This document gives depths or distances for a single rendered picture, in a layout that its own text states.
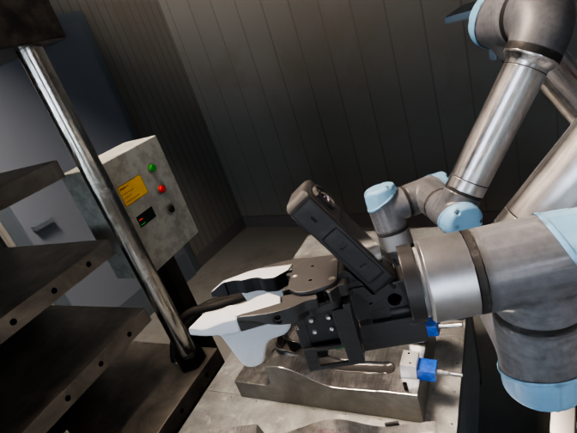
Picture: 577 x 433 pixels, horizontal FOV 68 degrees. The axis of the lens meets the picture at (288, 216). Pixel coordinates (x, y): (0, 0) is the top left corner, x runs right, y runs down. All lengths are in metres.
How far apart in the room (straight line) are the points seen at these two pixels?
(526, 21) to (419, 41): 2.11
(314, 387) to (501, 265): 0.81
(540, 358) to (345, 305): 0.18
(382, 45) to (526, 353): 2.73
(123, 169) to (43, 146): 1.71
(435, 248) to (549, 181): 0.18
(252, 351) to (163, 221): 1.18
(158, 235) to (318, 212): 1.21
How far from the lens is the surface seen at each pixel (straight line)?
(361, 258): 0.37
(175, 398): 1.45
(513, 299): 0.39
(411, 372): 1.06
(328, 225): 0.36
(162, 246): 1.55
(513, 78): 0.88
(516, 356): 0.45
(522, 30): 0.90
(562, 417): 0.88
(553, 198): 0.52
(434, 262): 0.37
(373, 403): 1.10
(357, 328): 0.40
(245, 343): 0.40
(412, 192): 0.99
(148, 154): 1.55
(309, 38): 3.26
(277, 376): 1.16
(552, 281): 0.39
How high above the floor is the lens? 1.68
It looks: 23 degrees down
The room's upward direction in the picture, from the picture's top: 19 degrees counter-clockwise
